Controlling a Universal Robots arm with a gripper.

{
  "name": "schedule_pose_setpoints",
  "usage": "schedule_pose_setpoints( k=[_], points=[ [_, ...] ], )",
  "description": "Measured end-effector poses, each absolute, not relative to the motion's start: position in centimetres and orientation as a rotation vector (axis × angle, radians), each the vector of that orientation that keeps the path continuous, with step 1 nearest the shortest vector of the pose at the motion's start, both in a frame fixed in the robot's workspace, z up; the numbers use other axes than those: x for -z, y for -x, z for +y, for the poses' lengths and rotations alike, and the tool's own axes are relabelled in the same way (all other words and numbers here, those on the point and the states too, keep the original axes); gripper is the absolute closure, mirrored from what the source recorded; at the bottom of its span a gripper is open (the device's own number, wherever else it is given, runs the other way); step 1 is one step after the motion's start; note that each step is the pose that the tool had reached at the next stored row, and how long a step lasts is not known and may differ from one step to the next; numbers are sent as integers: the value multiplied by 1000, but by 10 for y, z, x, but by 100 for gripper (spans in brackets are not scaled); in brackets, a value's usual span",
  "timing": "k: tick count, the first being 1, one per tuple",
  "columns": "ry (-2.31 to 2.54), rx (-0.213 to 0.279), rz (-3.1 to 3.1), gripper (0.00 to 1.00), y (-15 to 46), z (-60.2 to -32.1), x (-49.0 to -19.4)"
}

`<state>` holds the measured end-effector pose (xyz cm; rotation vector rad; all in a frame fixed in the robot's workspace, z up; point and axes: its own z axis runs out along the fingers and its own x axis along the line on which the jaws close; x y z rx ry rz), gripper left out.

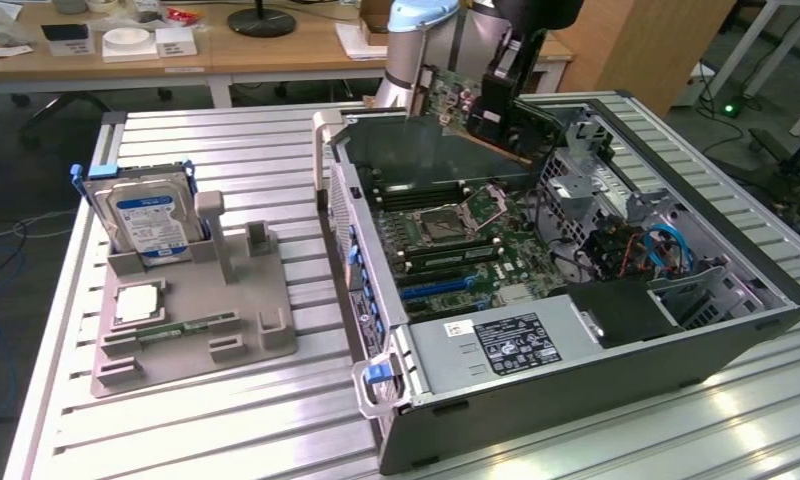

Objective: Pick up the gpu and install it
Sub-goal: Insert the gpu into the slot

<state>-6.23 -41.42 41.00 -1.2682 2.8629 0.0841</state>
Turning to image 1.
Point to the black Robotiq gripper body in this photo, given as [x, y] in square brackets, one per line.
[540, 12]

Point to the black and green graphics card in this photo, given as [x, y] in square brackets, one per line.
[456, 100]

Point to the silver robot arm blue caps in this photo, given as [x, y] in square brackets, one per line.
[407, 55]

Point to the wooden cabinet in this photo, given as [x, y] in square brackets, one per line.
[640, 50]

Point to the perforated metal drive cage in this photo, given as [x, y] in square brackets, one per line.
[574, 190]

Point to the metal socket cover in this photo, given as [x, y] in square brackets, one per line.
[489, 205]

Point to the brown cardboard box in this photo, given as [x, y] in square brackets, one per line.
[373, 15]

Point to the white paper stack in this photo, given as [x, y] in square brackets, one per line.
[360, 45]

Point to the CPU socket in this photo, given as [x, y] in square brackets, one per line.
[443, 225]

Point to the device with green light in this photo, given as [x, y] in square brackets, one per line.
[730, 108]

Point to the black RAM stick with label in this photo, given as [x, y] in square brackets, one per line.
[453, 259]

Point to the green motherboard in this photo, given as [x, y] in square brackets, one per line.
[507, 270]

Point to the blue expansion slot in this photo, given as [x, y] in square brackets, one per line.
[433, 286]

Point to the black round lamp base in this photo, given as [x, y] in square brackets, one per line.
[261, 22]

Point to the grey metal disk bay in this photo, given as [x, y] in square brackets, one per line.
[694, 280]

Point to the small white box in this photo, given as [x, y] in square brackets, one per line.
[175, 44]

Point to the red packet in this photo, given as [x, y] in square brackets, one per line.
[181, 16]

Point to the grey power supply unit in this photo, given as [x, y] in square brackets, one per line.
[453, 360]

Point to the white box with round hollow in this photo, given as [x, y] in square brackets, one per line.
[129, 46]

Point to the grey plastic parts rack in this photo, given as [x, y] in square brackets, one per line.
[240, 300]

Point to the hard disk in blue caddy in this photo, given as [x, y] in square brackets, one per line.
[148, 220]

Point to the black open PC case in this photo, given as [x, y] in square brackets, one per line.
[574, 400]

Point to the white box with black top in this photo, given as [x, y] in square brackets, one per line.
[69, 40]

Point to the black office chair base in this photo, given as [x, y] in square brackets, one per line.
[60, 107]

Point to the green RAM stick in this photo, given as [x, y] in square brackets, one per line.
[173, 330]

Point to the silver CPU chip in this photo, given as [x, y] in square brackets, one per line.
[139, 304]

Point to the wooden desk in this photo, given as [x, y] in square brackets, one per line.
[40, 67]

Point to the white paper note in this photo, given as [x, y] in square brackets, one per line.
[6, 50]

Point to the white desk frame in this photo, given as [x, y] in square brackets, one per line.
[767, 50]

